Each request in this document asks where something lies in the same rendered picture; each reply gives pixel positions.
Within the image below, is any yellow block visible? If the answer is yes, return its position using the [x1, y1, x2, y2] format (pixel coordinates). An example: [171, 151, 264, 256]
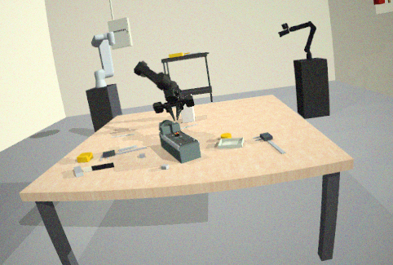
[77, 152, 93, 163]

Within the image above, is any yellow cylinder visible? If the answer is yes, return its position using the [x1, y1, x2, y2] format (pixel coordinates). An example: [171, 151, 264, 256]
[221, 133, 232, 139]

